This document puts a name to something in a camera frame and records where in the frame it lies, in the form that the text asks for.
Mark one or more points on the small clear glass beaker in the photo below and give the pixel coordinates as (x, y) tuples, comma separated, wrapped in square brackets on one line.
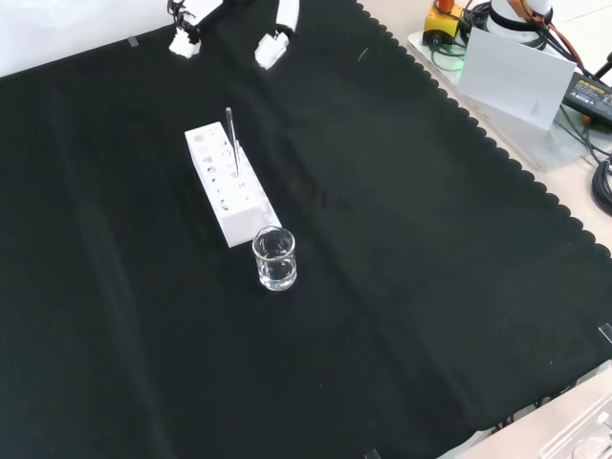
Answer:
[(275, 260)]

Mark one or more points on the black power adapter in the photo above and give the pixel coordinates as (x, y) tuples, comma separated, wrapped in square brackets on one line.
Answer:
[(588, 95)]

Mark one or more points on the yellow stop button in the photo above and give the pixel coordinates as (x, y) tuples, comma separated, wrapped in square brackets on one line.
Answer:
[(442, 21)]

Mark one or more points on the white test tube rack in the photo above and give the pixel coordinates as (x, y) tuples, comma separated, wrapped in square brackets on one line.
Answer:
[(225, 191)]

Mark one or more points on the black bench cloth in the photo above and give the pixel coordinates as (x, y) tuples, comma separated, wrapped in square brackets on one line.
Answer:
[(382, 239)]

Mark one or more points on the pale white board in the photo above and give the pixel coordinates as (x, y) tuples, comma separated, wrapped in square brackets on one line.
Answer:
[(514, 79)]

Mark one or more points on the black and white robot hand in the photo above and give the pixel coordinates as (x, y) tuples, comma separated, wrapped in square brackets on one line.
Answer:
[(270, 48)]

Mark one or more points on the grey metal base plate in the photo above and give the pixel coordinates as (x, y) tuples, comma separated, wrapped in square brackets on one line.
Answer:
[(540, 138)]

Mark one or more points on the clear plastic tray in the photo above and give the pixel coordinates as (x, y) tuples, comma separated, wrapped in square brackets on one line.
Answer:
[(581, 435)]

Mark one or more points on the clear glass rod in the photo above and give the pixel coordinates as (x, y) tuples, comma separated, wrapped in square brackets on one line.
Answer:
[(233, 143)]

